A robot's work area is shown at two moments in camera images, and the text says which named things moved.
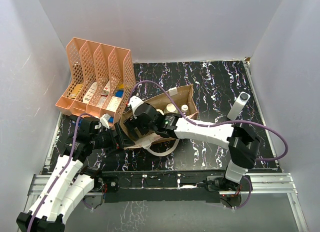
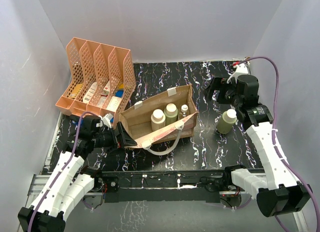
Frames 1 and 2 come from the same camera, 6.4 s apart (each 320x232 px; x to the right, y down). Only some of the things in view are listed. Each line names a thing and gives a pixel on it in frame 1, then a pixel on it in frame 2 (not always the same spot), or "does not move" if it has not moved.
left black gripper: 113,148 does not move
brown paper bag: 178,100 does not move
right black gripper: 131,125 → 218,84
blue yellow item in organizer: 119,91 does not move
